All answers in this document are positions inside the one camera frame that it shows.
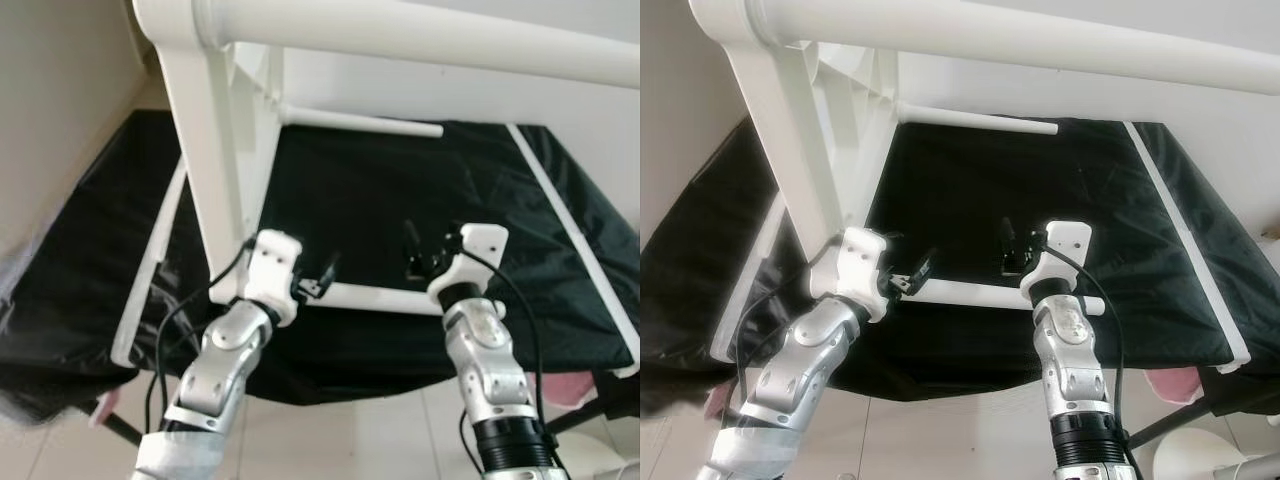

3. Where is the white plastic table top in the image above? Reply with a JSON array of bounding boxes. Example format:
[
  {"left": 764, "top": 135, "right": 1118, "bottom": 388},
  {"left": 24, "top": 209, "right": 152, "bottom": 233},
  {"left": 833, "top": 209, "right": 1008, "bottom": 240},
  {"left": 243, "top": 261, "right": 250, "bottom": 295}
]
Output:
[
  {"left": 133, "top": 0, "right": 301, "bottom": 301},
  {"left": 690, "top": 0, "right": 901, "bottom": 291}
]

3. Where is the black table cover sheet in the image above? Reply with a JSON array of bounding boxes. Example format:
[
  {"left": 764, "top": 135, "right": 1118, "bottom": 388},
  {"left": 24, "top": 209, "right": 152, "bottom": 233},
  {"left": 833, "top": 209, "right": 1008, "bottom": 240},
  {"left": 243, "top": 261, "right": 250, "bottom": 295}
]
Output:
[
  {"left": 640, "top": 105, "right": 1280, "bottom": 411},
  {"left": 0, "top": 108, "right": 641, "bottom": 421}
]

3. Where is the white tape strip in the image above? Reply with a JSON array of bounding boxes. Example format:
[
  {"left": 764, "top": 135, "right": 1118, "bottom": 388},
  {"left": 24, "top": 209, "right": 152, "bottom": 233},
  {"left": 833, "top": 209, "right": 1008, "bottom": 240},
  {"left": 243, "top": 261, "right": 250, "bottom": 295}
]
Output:
[
  {"left": 110, "top": 160, "right": 191, "bottom": 366},
  {"left": 708, "top": 195, "right": 786, "bottom": 361},
  {"left": 505, "top": 125, "right": 641, "bottom": 379},
  {"left": 1122, "top": 122, "right": 1251, "bottom": 373}
]

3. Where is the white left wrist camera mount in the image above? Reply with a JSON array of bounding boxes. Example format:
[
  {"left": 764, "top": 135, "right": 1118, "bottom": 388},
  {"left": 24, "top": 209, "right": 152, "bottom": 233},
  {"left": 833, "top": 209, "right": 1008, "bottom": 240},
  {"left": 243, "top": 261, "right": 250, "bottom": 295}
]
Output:
[
  {"left": 243, "top": 230, "right": 304, "bottom": 329},
  {"left": 808, "top": 228, "right": 889, "bottom": 323}
]

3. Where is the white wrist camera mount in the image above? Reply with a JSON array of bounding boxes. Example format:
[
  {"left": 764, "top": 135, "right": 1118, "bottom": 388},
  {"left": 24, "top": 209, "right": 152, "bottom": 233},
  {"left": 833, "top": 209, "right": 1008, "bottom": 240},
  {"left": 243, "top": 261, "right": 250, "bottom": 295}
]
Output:
[
  {"left": 243, "top": 230, "right": 304, "bottom": 329},
  {"left": 808, "top": 228, "right": 889, "bottom": 323},
  {"left": 428, "top": 223, "right": 509, "bottom": 296},
  {"left": 1020, "top": 220, "right": 1093, "bottom": 293}
]

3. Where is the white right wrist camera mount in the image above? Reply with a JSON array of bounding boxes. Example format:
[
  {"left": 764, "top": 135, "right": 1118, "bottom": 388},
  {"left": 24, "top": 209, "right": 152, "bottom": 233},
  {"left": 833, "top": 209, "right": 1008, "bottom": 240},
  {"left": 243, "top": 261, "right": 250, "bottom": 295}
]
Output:
[
  {"left": 1020, "top": 220, "right": 1093, "bottom": 293},
  {"left": 428, "top": 223, "right": 509, "bottom": 296}
]

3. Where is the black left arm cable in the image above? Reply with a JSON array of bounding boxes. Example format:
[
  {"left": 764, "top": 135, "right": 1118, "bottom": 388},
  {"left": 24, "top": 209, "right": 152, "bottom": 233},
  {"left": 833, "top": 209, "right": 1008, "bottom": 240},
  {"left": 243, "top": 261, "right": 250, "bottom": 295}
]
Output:
[
  {"left": 735, "top": 280, "right": 816, "bottom": 421},
  {"left": 150, "top": 240, "right": 261, "bottom": 441}
]

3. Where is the black metal table frame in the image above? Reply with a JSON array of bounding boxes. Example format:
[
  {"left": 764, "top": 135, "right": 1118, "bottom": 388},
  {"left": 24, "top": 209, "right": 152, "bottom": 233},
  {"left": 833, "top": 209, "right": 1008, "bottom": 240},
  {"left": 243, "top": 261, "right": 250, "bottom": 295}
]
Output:
[
  {"left": 100, "top": 375, "right": 641, "bottom": 446},
  {"left": 1130, "top": 370, "right": 1280, "bottom": 449}
]

